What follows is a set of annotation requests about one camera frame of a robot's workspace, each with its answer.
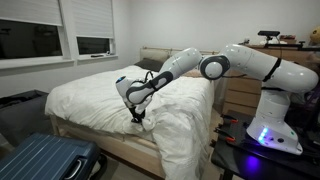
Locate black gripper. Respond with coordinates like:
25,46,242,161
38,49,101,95
130,108,145,123

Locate white duvet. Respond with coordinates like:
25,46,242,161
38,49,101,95
45,65,214,180

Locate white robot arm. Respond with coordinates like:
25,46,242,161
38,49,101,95
115,44,318,155

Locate dark grey pillow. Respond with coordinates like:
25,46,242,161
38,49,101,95
136,58,163,72

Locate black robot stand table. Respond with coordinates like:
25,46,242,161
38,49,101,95
211,111,320,180

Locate blue hard-shell suitcase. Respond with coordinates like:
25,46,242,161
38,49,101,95
0,133,100,180

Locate wooden chest of drawers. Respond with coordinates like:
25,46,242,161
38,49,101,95
222,45,318,115

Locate white roller blind right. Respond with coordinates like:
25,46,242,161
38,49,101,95
72,0,114,38

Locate white roller blind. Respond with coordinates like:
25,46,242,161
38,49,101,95
0,0,62,26
72,0,114,38

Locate dark grey open suitcase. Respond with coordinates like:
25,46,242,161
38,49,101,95
0,90,53,147

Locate white roller blind left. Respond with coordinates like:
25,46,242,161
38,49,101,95
0,0,62,26

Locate yellow plush toy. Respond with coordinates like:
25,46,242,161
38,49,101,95
310,26,320,45

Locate wooden bed frame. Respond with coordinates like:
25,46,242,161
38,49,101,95
49,46,222,179

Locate red-handled clamp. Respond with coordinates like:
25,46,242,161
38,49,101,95
214,128,236,142
220,114,239,123

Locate black camera on dresser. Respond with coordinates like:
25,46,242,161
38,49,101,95
258,30,280,44

